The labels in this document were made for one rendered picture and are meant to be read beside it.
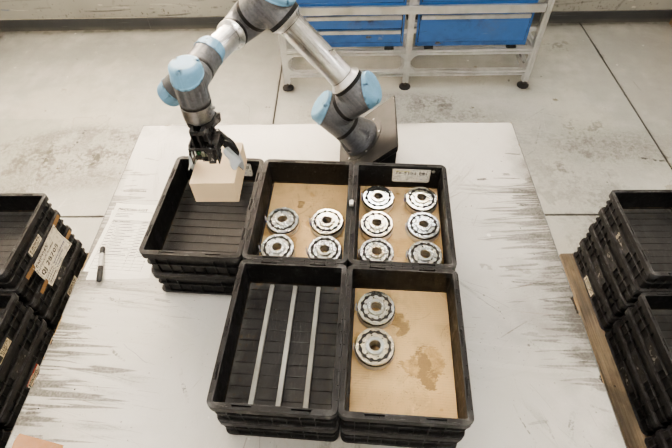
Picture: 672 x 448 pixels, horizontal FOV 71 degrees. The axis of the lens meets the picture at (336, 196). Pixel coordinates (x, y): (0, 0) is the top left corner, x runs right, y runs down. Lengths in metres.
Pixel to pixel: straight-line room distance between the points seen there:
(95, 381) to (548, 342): 1.31
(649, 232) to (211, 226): 1.69
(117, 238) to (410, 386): 1.12
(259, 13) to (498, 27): 2.12
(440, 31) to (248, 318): 2.40
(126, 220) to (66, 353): 0.50
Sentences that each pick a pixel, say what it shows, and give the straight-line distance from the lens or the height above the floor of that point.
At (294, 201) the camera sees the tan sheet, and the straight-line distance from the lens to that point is 1.60.
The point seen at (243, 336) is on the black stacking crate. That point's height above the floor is 0.83.
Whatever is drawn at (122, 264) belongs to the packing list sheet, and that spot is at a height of 0.70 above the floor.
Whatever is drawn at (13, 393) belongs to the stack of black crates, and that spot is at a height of 0.26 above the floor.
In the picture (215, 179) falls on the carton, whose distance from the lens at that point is 1.31.
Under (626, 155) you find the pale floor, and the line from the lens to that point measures 3.37.
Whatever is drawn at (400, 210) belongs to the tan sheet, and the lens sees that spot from 1.57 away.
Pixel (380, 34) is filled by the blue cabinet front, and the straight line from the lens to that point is 3.25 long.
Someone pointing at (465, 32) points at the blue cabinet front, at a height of 0.42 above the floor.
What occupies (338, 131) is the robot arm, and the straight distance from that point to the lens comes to 1.70.
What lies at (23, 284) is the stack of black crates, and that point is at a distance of 2.21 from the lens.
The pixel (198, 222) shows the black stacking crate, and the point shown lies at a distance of 1.61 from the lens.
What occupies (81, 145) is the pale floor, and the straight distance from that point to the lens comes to 3.47.
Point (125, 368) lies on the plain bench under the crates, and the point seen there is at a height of 0.70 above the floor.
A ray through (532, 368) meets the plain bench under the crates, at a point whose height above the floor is 0.70.
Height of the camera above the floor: 2.04
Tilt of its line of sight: 49 degrees down
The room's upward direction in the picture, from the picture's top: 2 degrees counter-clockwise
